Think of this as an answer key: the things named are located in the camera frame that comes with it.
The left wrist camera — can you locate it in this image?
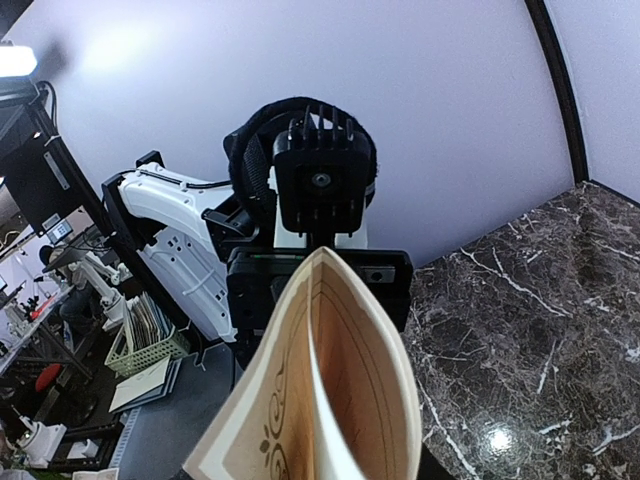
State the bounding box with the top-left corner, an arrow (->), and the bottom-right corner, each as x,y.
272,100 -> 377,248

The beige ornate letter paper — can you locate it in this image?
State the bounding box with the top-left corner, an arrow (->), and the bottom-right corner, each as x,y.
183,247 -> 422,479

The green plastic basket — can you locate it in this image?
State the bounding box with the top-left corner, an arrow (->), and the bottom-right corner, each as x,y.
103,294 -> 192,379

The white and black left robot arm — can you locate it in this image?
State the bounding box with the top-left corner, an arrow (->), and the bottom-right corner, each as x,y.
102,96 -> 413,366

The white slotted cable duct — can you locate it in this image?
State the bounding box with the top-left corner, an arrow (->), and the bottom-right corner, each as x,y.
109,407 -> 141,468

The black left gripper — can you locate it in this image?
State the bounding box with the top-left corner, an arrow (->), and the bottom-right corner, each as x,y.
224,247 -> 414,371

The black metal shelf frame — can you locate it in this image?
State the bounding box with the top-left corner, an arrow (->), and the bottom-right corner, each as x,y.
0,79 -> 201,471

